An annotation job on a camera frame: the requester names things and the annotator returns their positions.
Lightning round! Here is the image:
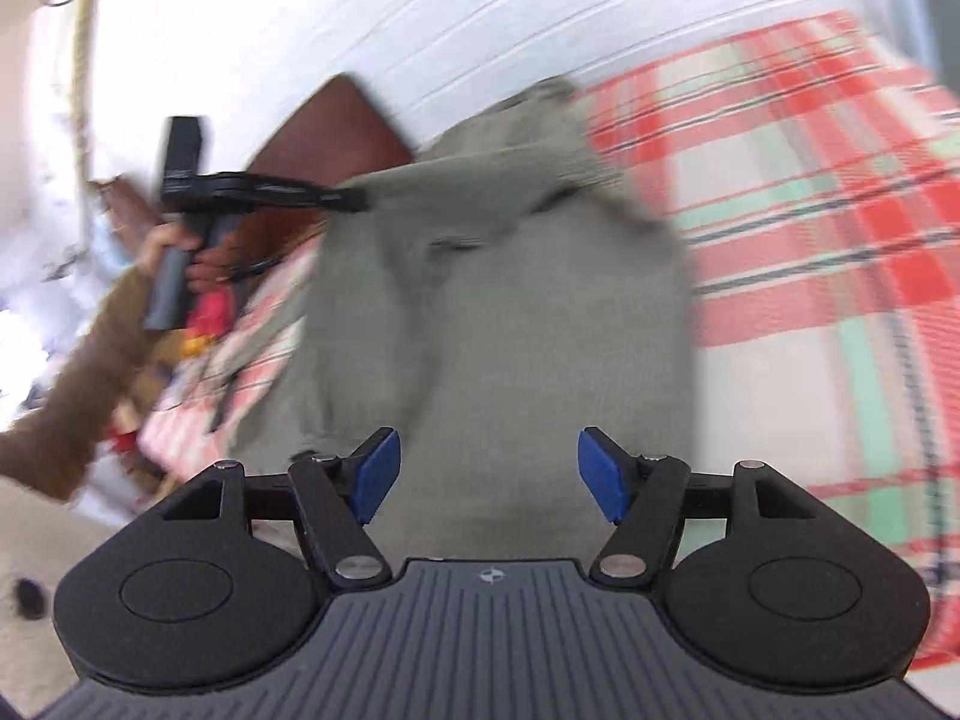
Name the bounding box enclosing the red plaid blanket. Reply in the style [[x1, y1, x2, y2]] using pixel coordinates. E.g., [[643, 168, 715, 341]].
[[142, 11, 960, 680]]

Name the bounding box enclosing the yellow rope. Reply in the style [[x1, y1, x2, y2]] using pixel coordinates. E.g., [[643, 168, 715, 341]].
[[43, 0, 104, 190]]

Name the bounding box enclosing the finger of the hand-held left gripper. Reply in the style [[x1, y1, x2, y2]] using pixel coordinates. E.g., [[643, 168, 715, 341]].
[[250, 172, 374, 214]]

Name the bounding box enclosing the red cloth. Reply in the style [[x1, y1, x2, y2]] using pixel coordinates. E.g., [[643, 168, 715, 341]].
[[186, 287, 235, 340]]

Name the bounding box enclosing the white fleece jacket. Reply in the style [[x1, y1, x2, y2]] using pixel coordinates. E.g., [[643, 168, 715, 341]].
[[0, 476, 164, 720]]

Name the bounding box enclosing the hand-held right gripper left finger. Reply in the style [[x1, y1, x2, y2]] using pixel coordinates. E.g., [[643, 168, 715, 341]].
[[160, 426, 404, 588]]

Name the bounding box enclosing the person's left forearm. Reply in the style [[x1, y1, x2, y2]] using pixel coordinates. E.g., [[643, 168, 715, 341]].
[[0, 266, 164, 501]]

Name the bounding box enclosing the grey striped garment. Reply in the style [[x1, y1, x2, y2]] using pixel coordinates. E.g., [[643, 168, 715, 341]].
[[289, 75, 700, 565]]

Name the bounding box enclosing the dark brown wooden headboard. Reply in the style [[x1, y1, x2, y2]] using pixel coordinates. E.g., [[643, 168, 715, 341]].
[[246, 73, 419, 242]]

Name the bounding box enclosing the person's left hand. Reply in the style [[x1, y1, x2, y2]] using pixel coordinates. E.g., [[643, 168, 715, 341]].
[[142, 223, 238, 295]]

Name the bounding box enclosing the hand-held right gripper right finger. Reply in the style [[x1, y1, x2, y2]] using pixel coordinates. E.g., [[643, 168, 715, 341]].
[[577, 426, 820, 590]]

